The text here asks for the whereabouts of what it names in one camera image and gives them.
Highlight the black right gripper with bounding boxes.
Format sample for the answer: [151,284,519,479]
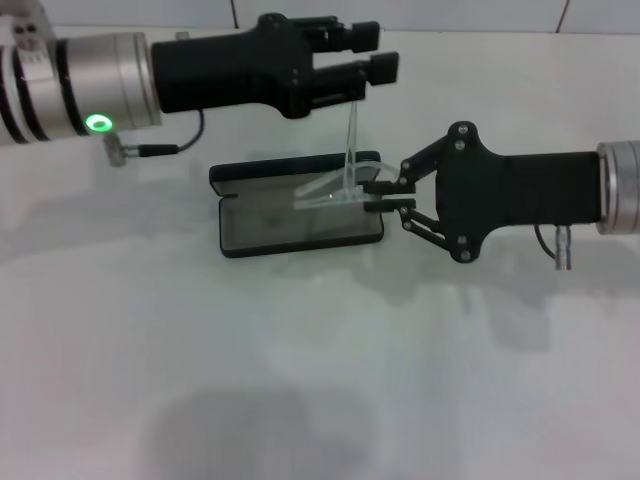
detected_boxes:
[363,119,604,265]

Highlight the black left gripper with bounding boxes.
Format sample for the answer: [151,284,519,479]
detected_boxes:
[151,13,380,120]

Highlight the clear white glasses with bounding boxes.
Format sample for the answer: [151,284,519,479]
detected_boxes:
[292,97,404,211]

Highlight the black glasses case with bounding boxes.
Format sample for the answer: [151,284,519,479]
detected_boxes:
[208,149,385,260]

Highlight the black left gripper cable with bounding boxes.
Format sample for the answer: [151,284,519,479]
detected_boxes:
[102,108,205,167]

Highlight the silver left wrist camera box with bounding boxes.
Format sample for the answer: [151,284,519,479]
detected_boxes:
[0,0,55,49]

